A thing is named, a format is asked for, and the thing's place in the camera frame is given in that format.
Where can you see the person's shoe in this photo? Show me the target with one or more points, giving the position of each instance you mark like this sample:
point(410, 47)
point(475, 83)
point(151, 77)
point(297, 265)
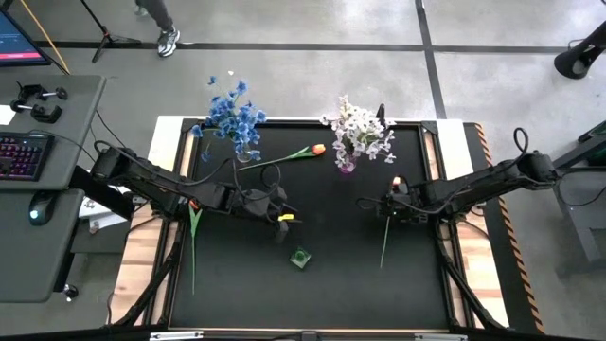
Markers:
point(140, 10)
point(168, 42)

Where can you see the silver metal bracket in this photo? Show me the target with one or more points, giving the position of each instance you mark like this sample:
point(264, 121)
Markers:
point(175, 335)
point(440, 337)

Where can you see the black aluminium table frame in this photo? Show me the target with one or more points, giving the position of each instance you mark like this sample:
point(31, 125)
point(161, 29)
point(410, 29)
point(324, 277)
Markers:
point(428, 128)

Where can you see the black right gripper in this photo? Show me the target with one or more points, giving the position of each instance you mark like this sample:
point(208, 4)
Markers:
point(407, 201)

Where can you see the black computer mouse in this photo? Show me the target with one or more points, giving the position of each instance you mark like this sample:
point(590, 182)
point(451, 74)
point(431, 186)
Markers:
point(41, 208)

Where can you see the black edge with hazard stripe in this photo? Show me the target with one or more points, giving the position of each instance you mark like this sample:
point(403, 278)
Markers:
point(513, 265)

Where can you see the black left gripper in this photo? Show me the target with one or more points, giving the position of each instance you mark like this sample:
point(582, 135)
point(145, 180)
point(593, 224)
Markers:
point(258, 203)

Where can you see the computer screen with red bar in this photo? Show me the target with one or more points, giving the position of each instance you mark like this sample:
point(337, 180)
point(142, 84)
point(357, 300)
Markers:
point(19, 42)

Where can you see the grey low desk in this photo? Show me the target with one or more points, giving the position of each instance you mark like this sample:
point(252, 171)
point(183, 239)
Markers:
point(28, 265)

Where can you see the person's leg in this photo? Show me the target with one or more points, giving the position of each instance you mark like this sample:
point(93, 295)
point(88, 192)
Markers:
point(158, 12)

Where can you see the clear glass vase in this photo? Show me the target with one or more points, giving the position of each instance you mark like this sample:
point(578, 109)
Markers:
point(244, 155)

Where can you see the green faceted glass vase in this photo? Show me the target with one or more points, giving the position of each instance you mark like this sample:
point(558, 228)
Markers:
point(299, 258)

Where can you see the black C-clamp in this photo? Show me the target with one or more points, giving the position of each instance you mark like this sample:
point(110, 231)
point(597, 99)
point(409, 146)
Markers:
point(45, 114)
point(30, 90)

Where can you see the yellow label tag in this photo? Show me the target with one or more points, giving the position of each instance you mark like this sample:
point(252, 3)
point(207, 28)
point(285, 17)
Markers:
point(286, 218)

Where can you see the black tripod stand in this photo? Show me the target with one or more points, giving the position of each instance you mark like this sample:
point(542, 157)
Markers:
point(109, 37)

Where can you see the black bracket post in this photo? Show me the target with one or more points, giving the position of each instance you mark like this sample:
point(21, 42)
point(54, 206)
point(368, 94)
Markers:
point(381, 113)

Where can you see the yellow pole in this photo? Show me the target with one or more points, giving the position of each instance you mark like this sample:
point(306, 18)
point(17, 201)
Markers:
point(45, 34)

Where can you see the pink ribbed glass vase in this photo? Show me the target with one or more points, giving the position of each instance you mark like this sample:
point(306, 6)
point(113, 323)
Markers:
point(347, 166)

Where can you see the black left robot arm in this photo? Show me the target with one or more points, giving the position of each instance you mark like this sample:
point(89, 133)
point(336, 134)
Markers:
point(156, 182)

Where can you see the small blue flower sprig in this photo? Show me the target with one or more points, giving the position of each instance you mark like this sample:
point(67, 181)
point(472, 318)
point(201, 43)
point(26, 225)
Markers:
point(197, 131)

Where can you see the black desk caster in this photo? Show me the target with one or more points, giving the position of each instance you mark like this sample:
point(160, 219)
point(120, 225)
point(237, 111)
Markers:
point(71, 291)

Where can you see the grey side desk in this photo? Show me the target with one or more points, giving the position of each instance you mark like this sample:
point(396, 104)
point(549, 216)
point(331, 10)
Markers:
point(76, 142)

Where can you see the black round stand base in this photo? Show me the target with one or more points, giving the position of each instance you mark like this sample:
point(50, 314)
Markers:
point(575, 64)

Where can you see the backlit black keyboard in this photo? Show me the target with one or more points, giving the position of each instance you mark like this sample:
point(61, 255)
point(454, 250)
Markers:
point(23, 156)

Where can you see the white paper note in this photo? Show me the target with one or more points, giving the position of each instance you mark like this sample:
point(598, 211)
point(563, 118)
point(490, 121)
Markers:
point(7, 114)

